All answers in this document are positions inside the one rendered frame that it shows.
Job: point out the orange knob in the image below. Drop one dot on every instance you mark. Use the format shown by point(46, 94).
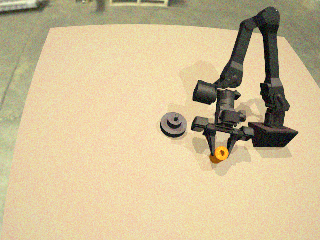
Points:
point(221, 153)

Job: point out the grey round pedestal with dark shaft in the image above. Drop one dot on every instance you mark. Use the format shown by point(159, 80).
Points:
point(173, 125)

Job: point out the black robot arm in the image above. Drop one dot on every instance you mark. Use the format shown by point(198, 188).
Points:
point(272, 90)

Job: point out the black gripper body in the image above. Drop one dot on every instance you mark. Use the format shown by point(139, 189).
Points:
point(200, 124)

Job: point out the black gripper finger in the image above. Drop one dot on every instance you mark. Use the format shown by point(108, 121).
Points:
point(210, 135)
point(232, 141)

